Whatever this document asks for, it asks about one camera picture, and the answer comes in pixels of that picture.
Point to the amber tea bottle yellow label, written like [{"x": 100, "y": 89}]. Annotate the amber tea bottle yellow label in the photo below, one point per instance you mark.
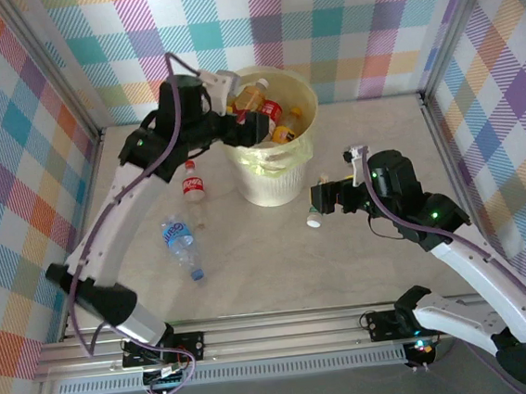
[{"x": 253, "y": 96}]

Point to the red white label bottle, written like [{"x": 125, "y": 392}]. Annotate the red white label bottle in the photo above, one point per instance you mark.
[{"x": 273, "y": 110}]

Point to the orange juice bottle yellow cap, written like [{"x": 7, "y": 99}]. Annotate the orange juice bottle yellow cap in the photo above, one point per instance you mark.
[{"x": 287, "y": 131}]

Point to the small green label bottle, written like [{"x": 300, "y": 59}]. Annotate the small green label bottle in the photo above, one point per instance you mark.
[{"x": 314, "y": 221}]

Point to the cola bottle red cap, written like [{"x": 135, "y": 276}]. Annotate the cola bottle red cap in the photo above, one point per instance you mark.
[{"x": 193, "y": 184}]

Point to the clear water bottle blue cap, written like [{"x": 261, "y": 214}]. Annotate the clear water bottle blue cap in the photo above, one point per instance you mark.
[{"x": 175, "y": 233}]

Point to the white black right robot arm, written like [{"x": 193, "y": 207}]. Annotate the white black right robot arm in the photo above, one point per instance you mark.
[{"x": 473, "y": 279}]

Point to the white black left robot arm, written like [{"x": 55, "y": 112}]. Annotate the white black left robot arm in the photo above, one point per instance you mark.
[{"x": 105, "y": 231}]

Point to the yellow-green bin liner bag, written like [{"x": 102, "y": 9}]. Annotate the yellow-green bin liner bag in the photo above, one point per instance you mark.
[{"x": 260, "y": 164}]

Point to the cream plastic waste bin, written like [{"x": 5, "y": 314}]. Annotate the cream plastic waste bin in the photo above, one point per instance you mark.
[{"x": 272, "y": 191}]

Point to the circuit board with lit LEDs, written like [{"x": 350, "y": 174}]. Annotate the circuit board with lit LEDs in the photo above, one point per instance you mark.
[{"x": 422, "y": 348}]

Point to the green terminal circuit board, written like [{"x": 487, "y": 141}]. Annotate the green terminal circuit board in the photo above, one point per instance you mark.
[{"x": 164, "y": 382}]

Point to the aluminium side rail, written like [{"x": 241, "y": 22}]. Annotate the aluminium side rail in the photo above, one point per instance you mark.
[
  {"x": 93, "y": 169},
  {"x": 448, "y": 165}
]

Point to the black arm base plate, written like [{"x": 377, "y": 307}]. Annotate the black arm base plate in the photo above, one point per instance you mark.
[
  {"x": 380, "y": 327},
  {"x": 191, "y": 346}
]

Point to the wide aluminium base rail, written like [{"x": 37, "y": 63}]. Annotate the wide aluminium base rail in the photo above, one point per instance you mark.
[{"x": 281, "y": 335}]

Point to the aluminium corner post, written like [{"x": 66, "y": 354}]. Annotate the aluminium corner post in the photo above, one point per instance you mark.
[
  {"x": 454, "y": 25},
  {"x": 55, "y": 63}
]

